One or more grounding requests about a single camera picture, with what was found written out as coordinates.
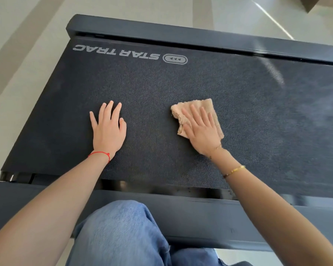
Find person's right hand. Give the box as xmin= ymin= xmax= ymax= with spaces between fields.
xmin=181 ymin=103 xmax=224 ymax=158

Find person's left hand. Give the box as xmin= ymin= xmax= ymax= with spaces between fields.
xmin=89 ymin=100 xmax=127 ymax=158

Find beige cleaning cloth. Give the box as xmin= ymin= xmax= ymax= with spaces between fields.
xmin=171 ymin=98 xmax=225 ymax=139

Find black treadmill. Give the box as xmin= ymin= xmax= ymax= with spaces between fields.
xmin=0 ymin=14 xmax=333 ymax=252

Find person's right forearm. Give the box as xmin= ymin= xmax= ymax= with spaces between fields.
xmin=211 ymin=148 xmax=333 ymax=266

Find person's left forearm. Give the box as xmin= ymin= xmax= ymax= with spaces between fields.
xmin=0 ymin=153 xmax=109 ymax=266

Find person's blue jeans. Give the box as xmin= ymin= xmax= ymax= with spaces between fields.
xmin=65 ymin=200 xmax=253 ymax=266

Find gold bangle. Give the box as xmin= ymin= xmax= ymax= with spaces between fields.
xmin=223 ymin=165 xmax=246 ymax=179

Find red string bracelet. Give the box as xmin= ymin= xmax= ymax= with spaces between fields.
xmin=88 ymin=151 xmax=111 ymax=164

